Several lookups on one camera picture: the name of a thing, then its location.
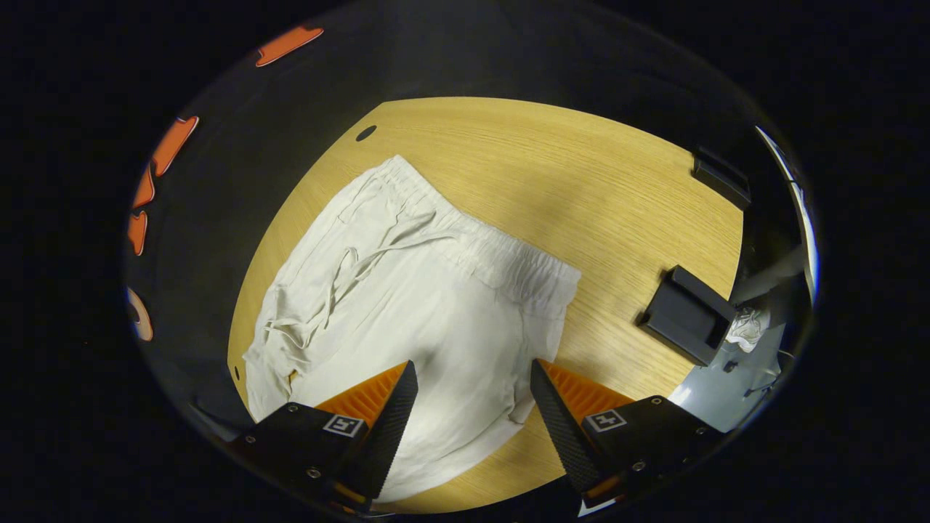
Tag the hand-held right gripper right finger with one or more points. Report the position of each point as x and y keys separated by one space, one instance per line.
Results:
x=563 y=436

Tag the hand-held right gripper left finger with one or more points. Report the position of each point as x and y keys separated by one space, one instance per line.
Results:
x=385 y=436

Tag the white jeans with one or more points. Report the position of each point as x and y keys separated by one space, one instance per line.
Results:
x=436 y=312

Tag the black plastic holder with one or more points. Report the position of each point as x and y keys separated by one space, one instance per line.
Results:
x=719 y=178
x=679 y=312

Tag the white crumpled cloth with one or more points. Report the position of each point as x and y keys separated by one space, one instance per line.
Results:
x=748 y=328

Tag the black backdrop cloth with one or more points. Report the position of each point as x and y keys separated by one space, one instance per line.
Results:
x=240 y=109

